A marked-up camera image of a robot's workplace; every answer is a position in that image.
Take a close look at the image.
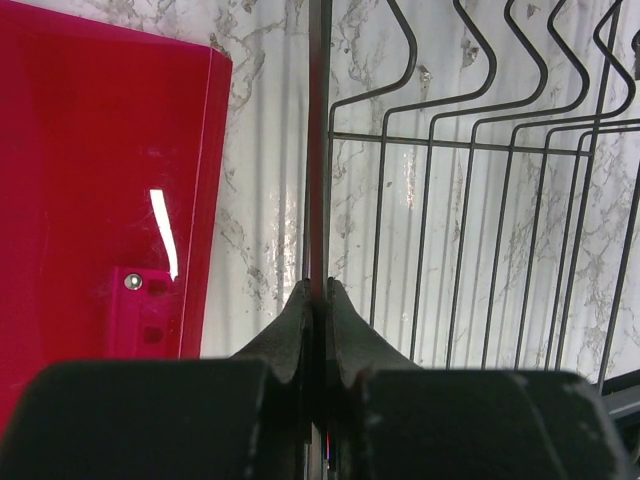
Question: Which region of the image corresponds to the grey wire dish rack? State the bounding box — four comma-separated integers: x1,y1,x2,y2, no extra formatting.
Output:
302,0,640,480

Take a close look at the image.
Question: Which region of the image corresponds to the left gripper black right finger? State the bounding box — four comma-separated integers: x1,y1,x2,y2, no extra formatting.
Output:
326,278,420,389

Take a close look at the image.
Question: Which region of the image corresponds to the red cutting board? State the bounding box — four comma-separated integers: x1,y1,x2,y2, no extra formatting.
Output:
1,1,232,423

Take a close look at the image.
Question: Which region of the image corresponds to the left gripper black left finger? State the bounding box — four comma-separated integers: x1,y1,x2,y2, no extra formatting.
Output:
231,279,313,384

